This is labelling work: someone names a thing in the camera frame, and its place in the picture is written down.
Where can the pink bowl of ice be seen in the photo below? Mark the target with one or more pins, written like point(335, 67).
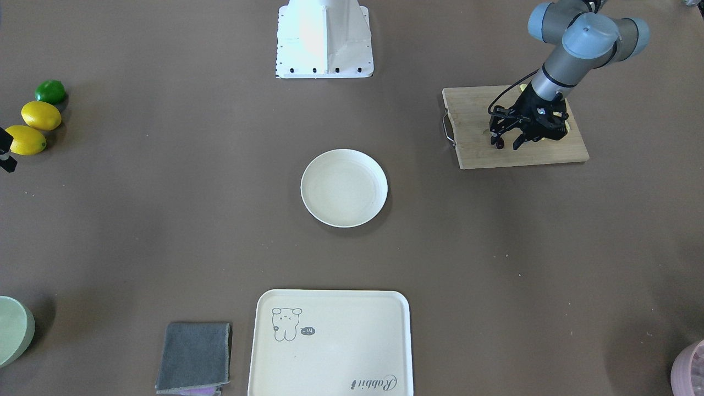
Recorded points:
point(686, 376)

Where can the bamboo cutting board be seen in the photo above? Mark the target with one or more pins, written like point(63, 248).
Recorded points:
point(470, 125)

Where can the yellow lemon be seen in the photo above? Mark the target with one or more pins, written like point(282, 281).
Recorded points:
point(27, 141)
point(41, 115)

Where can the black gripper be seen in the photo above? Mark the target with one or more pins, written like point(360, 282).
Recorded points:
point(529, 104)

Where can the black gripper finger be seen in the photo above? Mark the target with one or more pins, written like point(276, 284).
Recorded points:
point(8, 163)

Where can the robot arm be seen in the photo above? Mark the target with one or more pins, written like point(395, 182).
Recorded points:
point(583, 40)

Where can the grey folded cloth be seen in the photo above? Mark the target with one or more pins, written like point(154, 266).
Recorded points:
point(195, 359)

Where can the light green bowl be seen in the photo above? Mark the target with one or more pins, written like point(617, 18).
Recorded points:
point(17, 329)

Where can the cream rabbit tray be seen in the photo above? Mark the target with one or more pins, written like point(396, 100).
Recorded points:
point(332, 342)

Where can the round white plate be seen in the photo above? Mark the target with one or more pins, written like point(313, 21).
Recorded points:
point(344, 188)

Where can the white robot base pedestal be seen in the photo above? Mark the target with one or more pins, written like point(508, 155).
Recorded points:
point(324, 40)

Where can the green lime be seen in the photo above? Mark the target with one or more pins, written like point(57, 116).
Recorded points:
point(50, 91)

